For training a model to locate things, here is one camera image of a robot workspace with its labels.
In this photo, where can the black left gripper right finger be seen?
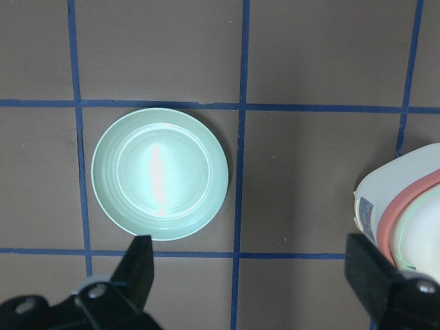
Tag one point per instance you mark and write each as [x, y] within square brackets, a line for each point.
[393, 298]

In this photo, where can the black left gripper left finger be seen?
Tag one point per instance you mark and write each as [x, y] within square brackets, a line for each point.
[125, 291]

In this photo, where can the white rice cooker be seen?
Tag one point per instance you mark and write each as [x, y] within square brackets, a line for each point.
[397, 209]

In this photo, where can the mint green plate far side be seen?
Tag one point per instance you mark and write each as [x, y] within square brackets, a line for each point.
[159, 172]

